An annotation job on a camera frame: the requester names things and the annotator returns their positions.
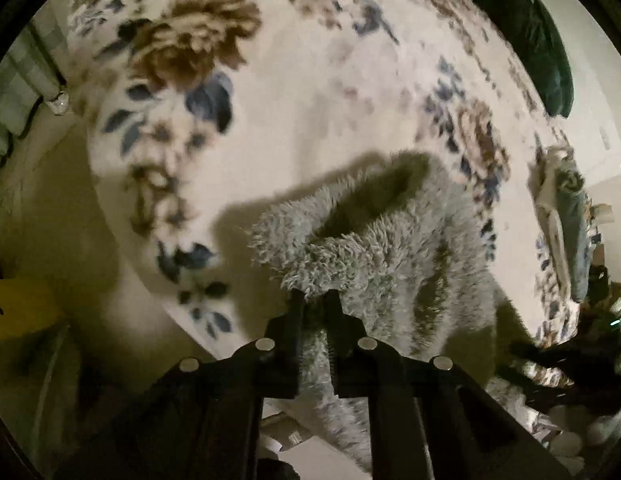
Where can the grey fluffy fleece pants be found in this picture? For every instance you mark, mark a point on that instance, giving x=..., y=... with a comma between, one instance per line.
x=400, y=243

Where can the grey green curtain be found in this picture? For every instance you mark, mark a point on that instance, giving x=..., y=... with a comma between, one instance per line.
x=32, y=72

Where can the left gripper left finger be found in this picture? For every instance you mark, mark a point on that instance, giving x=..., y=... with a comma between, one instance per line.
x=205, y=423

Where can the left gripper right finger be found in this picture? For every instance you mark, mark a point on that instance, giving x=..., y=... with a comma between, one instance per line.
x=428, y=420

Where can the floral bed blanket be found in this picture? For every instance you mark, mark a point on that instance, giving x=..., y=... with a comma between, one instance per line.
x=201, y=114

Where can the dark green duvet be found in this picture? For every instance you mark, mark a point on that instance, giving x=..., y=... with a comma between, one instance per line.
x=532, y=33

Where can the folded blue jeans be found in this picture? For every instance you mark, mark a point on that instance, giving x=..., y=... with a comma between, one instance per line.
x=571, y=204

